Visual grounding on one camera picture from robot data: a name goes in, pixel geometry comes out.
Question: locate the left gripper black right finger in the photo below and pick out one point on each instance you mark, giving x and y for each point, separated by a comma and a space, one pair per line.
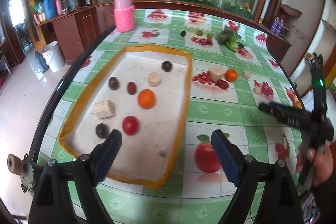
238, 171

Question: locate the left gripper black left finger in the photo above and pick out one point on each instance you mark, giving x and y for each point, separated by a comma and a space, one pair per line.
91, 169

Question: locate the dark purple plum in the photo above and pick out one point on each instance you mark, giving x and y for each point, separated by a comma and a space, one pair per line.
167, 66
113, 83

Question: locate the orange fruit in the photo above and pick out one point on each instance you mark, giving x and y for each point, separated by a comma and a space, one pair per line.
146, 99
231, 75

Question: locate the red dried jujube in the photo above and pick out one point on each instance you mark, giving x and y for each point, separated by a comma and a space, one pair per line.
131, 88

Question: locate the person's right hand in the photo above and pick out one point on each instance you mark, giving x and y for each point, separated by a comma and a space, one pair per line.
323, 163

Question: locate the dark plum in tray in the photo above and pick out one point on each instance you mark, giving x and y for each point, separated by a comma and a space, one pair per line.
102, 131

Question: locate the small beige chunk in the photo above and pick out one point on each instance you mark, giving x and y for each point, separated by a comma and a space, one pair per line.
257, 90

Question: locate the red jujube on table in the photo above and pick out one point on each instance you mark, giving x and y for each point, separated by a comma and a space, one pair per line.
222, 84

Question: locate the small beige cylinder piece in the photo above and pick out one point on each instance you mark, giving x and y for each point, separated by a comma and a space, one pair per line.
246, 75

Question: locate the white tray with yellow rim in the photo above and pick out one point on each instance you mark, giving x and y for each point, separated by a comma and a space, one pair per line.
146, 158

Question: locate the large beige cylinder piece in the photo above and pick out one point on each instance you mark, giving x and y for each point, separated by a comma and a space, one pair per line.
216, 74

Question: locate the beige round cake piece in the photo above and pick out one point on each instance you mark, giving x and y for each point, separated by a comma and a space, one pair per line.
154, 79

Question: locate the dark water jug on floor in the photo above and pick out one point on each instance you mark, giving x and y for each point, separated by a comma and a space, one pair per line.
40, 60

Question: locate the white plastic bucket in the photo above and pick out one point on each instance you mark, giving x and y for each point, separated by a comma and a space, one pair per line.
53, 56

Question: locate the green leafy vegetable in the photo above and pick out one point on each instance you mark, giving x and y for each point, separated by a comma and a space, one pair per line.
230, 38

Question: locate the wooden cabinet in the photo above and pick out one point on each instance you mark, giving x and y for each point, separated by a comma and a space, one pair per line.
77, 30

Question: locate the pink knitted thermos bottle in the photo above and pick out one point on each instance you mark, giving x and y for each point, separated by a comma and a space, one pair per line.
124, 15

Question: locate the blue plastic jug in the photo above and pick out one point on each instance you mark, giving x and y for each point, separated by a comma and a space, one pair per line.
50, 9

